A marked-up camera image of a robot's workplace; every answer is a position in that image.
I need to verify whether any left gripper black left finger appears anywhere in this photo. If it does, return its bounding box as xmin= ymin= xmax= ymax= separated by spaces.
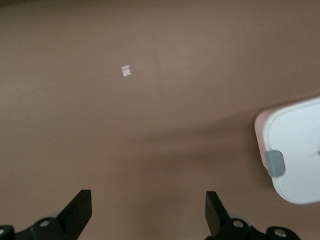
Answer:
xmin=30 ymin=189 xmax=93 ymax=240

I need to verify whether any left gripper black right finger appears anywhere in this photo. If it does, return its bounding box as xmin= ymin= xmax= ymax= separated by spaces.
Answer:
xmin=204 ymin=190 xmax=264 ymax=240

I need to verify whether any white box lid with handle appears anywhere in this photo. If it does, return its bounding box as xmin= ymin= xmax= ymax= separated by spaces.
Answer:
xmin=254 ymin=96 xmax=320 ymax=206

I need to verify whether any pale pink plastic box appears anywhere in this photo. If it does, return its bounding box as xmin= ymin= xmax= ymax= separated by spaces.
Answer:
xmin=253 ymin=109 xmax=273 ymax=176

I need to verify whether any grey lid latch clip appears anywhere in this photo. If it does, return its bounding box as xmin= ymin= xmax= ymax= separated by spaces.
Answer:
xmin=264 ymin=149 xmax=287 ymax=178

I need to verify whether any small tape patch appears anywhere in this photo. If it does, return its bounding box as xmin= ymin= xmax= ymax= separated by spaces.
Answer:
xmin=120 ymin=64 xmax=133 ymax=78

